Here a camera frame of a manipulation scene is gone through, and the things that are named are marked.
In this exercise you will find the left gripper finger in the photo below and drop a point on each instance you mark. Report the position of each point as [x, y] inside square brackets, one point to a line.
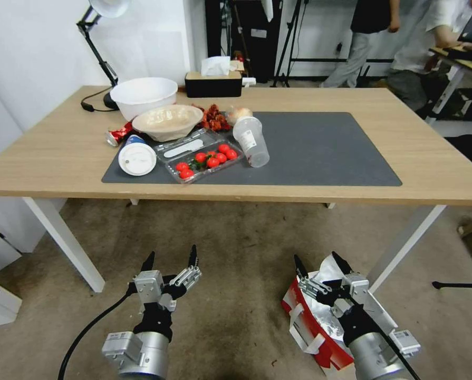
[148, 263]
[192, 259]

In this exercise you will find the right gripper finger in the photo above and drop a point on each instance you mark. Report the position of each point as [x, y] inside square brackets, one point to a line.
[343, 265]
[302, 271]

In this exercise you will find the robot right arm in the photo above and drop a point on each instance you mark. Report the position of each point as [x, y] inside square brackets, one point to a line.
[378, 356]

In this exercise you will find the red white food delivery bag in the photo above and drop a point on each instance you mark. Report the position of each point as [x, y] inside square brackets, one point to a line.
[322, 328]

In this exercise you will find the pile of red food scraps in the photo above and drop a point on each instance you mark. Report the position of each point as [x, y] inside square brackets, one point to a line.
[216, 118]

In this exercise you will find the clear bag with bun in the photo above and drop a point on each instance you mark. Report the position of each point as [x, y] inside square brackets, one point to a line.
[239, 112]

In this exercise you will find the red cherry tomato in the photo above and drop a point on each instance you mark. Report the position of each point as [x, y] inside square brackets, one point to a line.
[224, 148]
[200, 157]
[213, 162]
[186, 173]
[231, 154]
[221, 158]
[182, 166]

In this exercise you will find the white lidded paper cup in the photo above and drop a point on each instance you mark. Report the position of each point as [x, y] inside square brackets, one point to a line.
[137, 158]

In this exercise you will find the clear plastic clamshell container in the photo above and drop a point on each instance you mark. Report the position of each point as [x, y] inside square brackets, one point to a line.
[172, 152]

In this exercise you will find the white plastic spoon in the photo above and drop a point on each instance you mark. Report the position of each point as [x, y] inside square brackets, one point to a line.
[182, 148]

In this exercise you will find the black chair base leg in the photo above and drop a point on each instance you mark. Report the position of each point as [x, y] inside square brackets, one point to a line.
[461, 284]

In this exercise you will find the dark grey table mat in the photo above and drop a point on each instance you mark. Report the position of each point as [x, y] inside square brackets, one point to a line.
[319, 150]

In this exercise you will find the crumpled red foil wrapper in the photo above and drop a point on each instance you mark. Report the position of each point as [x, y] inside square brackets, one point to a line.
[117, 135]

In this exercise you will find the clear plastic drink cup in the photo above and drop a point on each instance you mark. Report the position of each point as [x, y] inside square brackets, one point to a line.
[251, 138]

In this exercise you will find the beige paper bowl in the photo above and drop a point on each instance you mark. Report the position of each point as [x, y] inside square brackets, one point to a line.
[168, 122]

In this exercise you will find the wooden table with white legs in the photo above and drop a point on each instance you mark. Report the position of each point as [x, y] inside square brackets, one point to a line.
[417, 138]

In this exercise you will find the large white bowl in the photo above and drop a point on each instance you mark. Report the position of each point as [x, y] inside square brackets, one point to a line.
[142, 93]

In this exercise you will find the black chair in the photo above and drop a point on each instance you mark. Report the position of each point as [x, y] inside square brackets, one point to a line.
[471, 152]

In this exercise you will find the black tissue box wooden lid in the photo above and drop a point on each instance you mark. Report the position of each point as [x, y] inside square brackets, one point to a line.
[214, 87]

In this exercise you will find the white power strip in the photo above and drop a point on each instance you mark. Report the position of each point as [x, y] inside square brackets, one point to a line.
[249, 81]

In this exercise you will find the white tissue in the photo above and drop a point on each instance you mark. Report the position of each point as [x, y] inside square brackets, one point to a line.
[216, 65]

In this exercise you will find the black white desk lamp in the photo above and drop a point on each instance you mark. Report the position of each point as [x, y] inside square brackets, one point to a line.
[97, 51]

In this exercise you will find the seated person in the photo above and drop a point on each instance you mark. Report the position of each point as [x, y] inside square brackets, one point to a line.
[417, 59]

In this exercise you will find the standing person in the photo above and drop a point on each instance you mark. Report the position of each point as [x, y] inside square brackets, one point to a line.
[358, 39]

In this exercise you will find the black tripod stand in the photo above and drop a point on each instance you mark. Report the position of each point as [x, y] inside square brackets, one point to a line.
[289, 43]

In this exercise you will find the black cabinet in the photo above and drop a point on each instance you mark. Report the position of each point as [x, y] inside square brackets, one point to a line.
[255, 39]

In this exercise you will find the background wooden desk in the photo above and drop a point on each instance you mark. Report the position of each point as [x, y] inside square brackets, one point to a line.
[471, 65]

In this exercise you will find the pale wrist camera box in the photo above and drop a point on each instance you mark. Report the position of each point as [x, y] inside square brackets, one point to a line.
[148, 287]
[356, 287]

